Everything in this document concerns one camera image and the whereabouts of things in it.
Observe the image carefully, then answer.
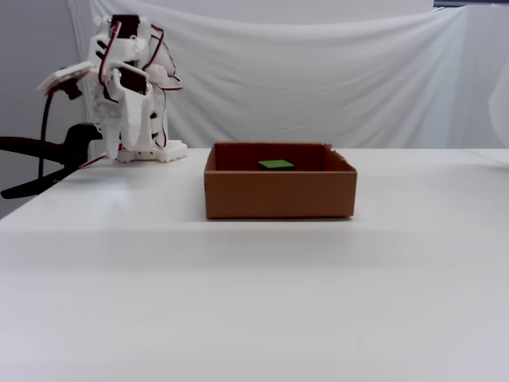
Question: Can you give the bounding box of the brown cardboard box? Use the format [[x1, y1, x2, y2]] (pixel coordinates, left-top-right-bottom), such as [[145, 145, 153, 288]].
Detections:
[[204, 142, 358, 220]]

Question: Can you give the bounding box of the white backdrop cloth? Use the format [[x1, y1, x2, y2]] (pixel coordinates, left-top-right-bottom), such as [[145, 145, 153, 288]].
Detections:
[[65, 0, 509, 150]]

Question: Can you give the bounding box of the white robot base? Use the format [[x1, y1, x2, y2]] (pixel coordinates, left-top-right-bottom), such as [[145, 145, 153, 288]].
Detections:
[[116, 138, 188, 165]]

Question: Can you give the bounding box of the thin red wire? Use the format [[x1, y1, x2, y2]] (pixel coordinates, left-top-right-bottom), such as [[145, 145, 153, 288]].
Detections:
[[77, 154, 108, 171]]

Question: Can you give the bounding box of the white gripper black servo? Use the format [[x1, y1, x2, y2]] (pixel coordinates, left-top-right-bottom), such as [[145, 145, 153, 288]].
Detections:
[[89, 64, 156, 162]]

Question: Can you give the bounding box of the black camera cable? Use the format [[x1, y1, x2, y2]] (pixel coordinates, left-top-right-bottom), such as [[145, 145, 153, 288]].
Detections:
[[37, 89, 57, 181]]

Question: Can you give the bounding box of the black spring clamp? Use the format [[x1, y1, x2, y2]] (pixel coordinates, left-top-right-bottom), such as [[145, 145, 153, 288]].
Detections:
[[0, 123, 105, 200]]

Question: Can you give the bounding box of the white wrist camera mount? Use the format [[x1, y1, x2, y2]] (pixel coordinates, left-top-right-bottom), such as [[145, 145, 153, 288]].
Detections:
[[36, 60, 93, 100]]

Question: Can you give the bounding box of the green cube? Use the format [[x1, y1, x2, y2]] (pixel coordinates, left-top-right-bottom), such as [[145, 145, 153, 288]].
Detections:
[[258, 159, 296, 171]]

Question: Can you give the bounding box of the red black servo wire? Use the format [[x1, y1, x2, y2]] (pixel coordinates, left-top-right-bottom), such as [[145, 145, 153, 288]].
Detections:
[[98, 21, 122, 87], [149, 24, 185, 92], [153, 85, 169, 149]]

